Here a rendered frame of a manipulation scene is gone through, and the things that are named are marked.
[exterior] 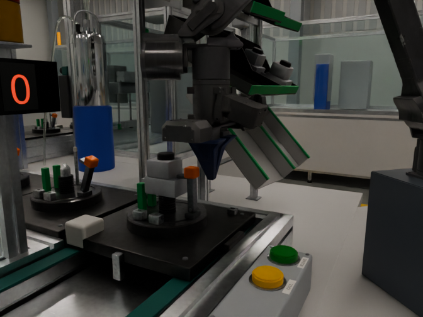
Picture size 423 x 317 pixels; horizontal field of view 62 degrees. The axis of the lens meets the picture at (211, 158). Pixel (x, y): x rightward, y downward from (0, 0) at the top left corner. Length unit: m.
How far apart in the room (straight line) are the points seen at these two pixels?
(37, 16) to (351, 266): 13.19
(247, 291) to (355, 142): 4.13
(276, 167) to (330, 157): 3.75
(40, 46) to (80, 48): 11.93
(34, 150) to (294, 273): 1.54
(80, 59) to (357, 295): 1.26
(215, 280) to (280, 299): 0.09
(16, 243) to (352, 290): 0.55
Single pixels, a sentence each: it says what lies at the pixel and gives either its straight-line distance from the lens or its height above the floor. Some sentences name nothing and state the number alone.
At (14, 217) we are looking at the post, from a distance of 0.60.
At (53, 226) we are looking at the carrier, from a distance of 0.67.
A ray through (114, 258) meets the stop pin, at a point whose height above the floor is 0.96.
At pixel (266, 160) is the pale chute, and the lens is 0.87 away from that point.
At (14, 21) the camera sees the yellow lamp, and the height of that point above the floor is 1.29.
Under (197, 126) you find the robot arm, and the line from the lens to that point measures 0.46.
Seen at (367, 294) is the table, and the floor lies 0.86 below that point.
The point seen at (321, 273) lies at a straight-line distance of 0.73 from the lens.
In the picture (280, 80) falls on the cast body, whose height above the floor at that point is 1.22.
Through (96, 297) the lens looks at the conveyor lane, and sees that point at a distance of 0.55.
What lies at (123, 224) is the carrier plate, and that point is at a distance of 0.64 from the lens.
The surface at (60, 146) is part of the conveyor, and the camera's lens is 1.96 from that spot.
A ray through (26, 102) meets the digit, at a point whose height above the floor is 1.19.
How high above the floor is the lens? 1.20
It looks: 11 degrees down
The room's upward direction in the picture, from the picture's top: straight up
